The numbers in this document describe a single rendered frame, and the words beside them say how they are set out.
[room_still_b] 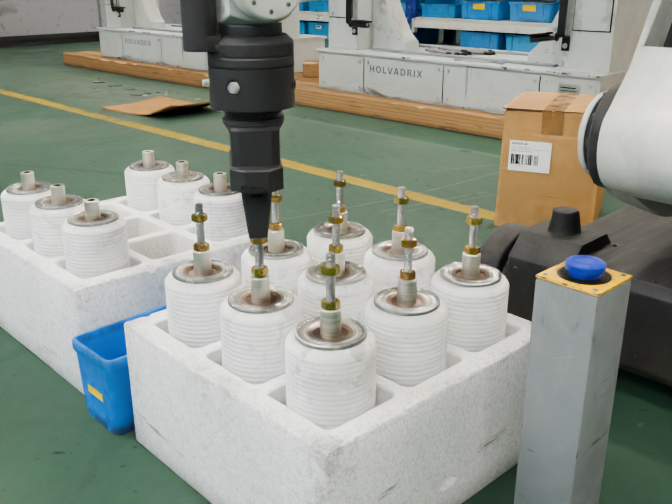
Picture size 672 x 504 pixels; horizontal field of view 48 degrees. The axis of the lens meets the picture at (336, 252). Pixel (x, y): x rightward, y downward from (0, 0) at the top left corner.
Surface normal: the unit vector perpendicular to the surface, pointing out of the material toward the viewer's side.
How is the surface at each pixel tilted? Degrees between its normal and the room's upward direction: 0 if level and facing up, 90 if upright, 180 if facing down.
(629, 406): 0
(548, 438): 90
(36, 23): 90
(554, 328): 90
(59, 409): 0
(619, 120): 66
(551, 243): 45
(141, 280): 90
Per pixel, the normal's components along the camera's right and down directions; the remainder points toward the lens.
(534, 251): -0.50, -0.48
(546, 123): -0.40, 0.32
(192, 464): -0.73, 0.24
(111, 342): 0.70, 0.22
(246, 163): 0.14, 0.34
